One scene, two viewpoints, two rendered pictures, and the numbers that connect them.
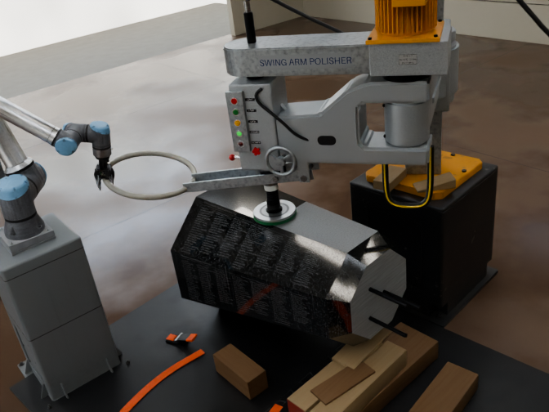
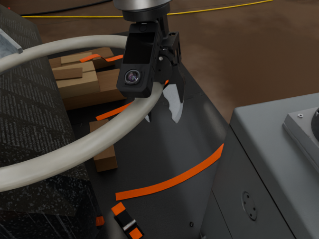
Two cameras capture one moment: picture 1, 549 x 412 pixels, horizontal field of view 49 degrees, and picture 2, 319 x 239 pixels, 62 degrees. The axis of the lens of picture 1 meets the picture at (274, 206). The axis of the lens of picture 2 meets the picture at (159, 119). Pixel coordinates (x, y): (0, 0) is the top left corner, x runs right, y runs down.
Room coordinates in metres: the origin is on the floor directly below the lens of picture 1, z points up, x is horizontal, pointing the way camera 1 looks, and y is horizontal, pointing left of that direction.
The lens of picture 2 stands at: (3.16, 0.98, 1.35)
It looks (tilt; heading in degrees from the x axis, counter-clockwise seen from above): 46 degrees down; 202
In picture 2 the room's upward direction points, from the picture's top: straight up
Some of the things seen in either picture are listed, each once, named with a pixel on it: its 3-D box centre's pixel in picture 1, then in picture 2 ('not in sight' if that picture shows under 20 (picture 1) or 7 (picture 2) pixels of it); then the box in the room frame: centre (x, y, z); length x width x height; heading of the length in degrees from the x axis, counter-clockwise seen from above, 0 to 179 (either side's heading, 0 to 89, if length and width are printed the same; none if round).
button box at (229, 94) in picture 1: (238, 121); not in sight; (2.56, 0.11, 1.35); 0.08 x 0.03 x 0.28; 69
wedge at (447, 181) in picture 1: (434, 182); not in sight; (2.76, -0.84, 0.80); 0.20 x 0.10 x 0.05; 90
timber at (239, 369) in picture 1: (239, 370); (102, 144); (2.35, 0.29, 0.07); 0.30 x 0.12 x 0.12; 37
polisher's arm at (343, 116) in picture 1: (345, 127); not in sight; (2.48, -0.36, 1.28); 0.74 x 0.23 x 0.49; 69
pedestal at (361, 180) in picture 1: (423, 229); not in sight; (3.00, -0.86, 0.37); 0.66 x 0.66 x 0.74; 42
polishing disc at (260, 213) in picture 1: (274, 210); not in sight; (2.64, 0.00, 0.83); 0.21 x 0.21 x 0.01
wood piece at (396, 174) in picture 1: (390, 178); not in sight; (2.87, -0.64, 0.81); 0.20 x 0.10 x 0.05; 140
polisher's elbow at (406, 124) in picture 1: (406, 118); not in sight; (2.40, -0.61, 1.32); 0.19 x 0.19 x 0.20
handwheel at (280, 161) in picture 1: (283, 158); not in sight; (2.48, -0.07, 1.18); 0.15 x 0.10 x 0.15; 69
